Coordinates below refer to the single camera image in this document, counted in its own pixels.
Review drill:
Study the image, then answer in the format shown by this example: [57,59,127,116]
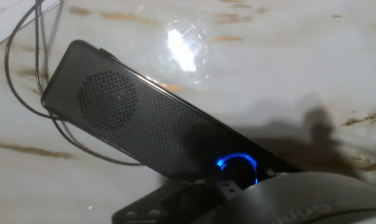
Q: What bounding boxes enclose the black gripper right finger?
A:
[265,167,288,178]

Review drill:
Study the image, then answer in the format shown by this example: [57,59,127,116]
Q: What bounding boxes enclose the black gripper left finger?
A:
[111,177,243,224]

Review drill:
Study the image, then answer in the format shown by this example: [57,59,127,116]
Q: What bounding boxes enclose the blue-lit speaker volume knob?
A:
[215,152,259,186]

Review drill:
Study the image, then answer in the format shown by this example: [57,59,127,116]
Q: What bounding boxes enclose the black speaker bar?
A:
[40,39,300,187]

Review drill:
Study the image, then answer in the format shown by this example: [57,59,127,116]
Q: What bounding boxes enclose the white printed papers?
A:
[0,0,64,52]

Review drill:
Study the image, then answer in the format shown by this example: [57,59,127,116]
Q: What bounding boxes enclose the thin black speaker cable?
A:
[4,0,145,167]

